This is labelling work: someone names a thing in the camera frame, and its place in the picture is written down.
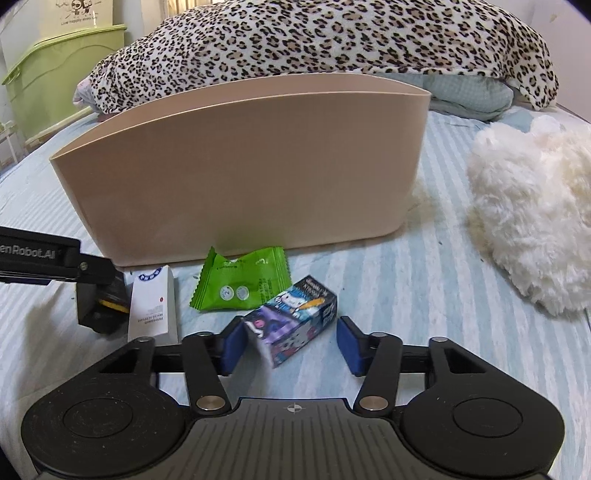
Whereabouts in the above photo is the leopard print blanket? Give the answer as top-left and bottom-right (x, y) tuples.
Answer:
(88, 0), (560, 116)

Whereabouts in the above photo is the beige plastic storage bin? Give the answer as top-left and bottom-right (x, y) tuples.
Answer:
(49, 72), (433, 268)

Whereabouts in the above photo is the pink white cloth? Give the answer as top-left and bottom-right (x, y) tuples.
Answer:
(72, 76), (100, 114)

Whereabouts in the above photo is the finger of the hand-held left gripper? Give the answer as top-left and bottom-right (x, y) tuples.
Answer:
(75, 256), (129, 335)

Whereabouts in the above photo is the cartoon printed small box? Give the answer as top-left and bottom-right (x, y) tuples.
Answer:
(242, 275), (338, 369)

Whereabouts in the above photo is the green snack packet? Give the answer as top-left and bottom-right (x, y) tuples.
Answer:
(189, 246), (293, 314)

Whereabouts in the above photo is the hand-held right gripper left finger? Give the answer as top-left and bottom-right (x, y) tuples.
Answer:
(88, 318), (246, 414)

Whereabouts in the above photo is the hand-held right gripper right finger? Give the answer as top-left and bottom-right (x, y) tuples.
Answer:
(336, 316), (502, 413)

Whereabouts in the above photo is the white slim box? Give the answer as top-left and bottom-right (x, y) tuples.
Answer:
(127, 266), (179, 345)

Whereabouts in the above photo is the white metal rack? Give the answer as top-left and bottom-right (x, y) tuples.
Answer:
(0, 119), (20, 167)

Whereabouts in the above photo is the green plastic storage box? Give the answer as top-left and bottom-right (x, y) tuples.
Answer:
(1, 24), (129, 147)

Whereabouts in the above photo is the striped light blue bed sheet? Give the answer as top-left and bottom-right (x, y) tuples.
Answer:
(0, 102), (591, 480)

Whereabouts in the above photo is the white fluffy plush cushion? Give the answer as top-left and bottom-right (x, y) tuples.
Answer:
(466, 115), (591, 317)

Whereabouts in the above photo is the light blue pillow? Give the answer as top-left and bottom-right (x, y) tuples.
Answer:
(374, 71), (515, 123)

